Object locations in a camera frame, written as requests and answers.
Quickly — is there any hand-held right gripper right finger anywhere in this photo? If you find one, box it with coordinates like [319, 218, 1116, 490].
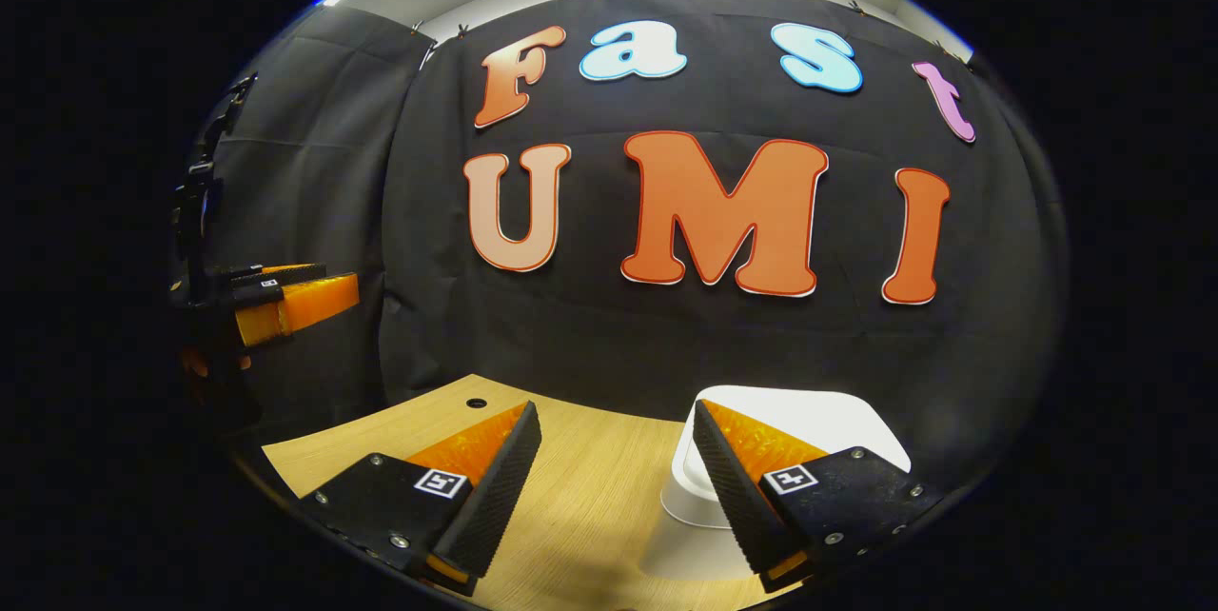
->
[692, 398, 945, 595]

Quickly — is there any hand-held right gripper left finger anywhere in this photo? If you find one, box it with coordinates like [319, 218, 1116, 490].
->
[297, 400, 543, 598]

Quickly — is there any white desktop garbage bin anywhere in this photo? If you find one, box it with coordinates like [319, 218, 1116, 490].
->
[659, 384, 913, 531]

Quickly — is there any black backdrop cloth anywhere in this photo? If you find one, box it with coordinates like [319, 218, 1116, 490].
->
[171, 0, 1067, 488]

